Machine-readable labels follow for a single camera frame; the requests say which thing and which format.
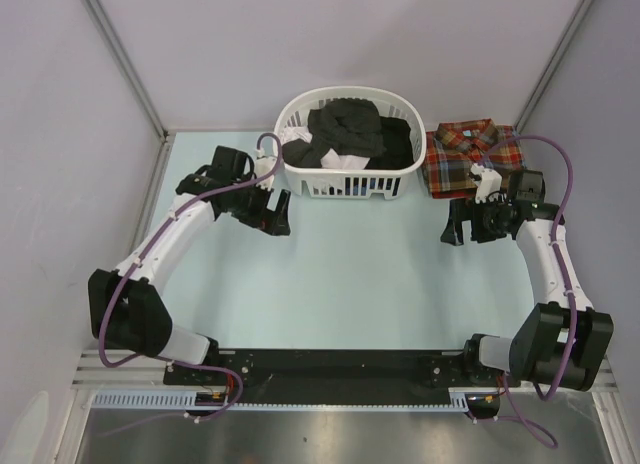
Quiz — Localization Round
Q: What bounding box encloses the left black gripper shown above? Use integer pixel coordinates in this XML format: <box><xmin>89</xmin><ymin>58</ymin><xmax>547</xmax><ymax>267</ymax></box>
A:
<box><xmin>230</xmin><ymin>175</ymin><xmax>289</xmax><ymax>236</ymax></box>

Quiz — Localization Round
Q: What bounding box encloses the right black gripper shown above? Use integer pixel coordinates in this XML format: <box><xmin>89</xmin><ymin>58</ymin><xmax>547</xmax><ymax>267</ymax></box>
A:
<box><xmin>440</xmin><ymin>193</ymin><xmax>510</xmax><ymax>246</ymax></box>

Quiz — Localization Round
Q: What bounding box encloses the dark striped long sleeve shirt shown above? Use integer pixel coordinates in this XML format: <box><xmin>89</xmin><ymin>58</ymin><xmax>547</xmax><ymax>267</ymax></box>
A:
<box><xmin>305</xmin><ymin>98</ymin><xmax>385</xmax><ymax>159</ymax></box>

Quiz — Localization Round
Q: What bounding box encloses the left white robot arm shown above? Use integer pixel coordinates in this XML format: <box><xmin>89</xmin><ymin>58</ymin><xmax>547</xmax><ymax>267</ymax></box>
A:
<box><xmin>88</xmin><ymin>146</ymin><xmax>291</xmax><ymax>384</ymax></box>

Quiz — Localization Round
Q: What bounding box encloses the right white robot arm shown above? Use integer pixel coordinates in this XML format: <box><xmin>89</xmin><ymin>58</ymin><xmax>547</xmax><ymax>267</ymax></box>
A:
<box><xmin>440</xmin><ymin>164</ymin><xmax>614</xmax><ymax>391</ymax></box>

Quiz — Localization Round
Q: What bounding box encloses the red plaid folded shirt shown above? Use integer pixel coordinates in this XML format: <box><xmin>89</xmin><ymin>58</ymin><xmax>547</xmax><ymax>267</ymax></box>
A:
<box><xmin>422</xmin><ymin>119</ymin><xmax>515</xmax><ymax>199</ymax></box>

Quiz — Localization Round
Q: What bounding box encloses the white shirt in basket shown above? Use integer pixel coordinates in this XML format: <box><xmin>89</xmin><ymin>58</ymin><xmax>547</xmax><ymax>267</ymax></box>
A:
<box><xmin>279</xmin><ymin>126</ymin><xmax>370</xmax><ymax>170</ymax></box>

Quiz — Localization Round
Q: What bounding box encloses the white plastic laundry basket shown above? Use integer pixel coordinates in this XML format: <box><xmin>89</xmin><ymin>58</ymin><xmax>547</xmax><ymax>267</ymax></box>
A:
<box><xmin>274</xmin><ymin>86</ymin><xmax>426</xmax><ymax>200</ymax></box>

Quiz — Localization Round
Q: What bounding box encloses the black garment in basket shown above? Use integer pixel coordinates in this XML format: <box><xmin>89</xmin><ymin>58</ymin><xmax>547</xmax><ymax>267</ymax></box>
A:
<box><xmin>365</xmin><ymin>117</ymin><xmax>414</xmax><ymax>170</ymax></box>

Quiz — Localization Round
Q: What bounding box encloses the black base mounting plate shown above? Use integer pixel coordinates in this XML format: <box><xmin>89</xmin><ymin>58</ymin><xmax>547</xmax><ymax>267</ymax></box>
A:
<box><xmin>163</xmin><ymin>347</ymin><xmax>521</xmax><ymax>419</ymax></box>

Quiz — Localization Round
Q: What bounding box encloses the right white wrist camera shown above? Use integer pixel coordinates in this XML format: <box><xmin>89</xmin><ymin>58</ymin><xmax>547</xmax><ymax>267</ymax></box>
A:
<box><xmin>470</xmin><ymin>163</ymin><xmax>502</xmax><ymax>204</ymax></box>

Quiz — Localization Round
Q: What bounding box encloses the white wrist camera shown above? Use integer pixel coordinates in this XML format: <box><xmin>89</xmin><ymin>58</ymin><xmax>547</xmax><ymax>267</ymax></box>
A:
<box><xmin>254</xmin><ymin>150</ymin><xmax>277</xmax><ymax>191</ymax></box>
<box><xmin>470</xmin><ymin>163</ymin><xmax>502</xmax><ymax>204</ymax></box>

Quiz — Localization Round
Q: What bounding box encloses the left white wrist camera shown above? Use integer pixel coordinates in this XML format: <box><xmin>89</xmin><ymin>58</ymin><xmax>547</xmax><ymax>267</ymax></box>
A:
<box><xmin>254</xmin><ymin>150</ymin><xmax>277</xmax><ymax>191</ymax></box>

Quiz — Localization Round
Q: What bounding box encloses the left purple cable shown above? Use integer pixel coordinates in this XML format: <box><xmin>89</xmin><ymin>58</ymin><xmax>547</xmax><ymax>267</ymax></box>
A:
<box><xmin>97</xmin><ymin>134</ymin><xmax>284</xmax><ymax>369</ymax></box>

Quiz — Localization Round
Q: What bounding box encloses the white slotted cable duct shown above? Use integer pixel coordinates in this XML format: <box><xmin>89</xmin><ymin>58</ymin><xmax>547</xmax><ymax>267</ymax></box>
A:
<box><xmin>91</xmin><ymin>389</ymin><xmax>469</xmax><ymax>413</ymax></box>

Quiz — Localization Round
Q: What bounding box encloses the right aluminium corner post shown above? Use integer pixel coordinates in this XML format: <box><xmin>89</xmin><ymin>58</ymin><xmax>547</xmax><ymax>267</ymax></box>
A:
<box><xmin>514</xmin><ymin>0</ymin><xmax>595</xmax><ymax>131</ymax></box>

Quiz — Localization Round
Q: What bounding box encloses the aluminium corner post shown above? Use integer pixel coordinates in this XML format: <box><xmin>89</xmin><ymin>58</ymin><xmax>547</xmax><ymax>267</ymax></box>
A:
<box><xmin>514</xmin><ymin>0</ymin><xmax>595</xmax><ymax>131</ymax></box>
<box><xmin>80</xmin><ymin>0</ymin><xmax>168</xmax><ymax>143</ymax></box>

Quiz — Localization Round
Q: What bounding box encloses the left aluminium corner post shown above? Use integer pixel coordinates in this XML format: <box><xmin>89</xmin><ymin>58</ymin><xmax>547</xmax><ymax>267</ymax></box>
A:
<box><xmin>80</xmin><ymin>0</ymin><xmax>168</xmax><ymax>143</ymax></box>

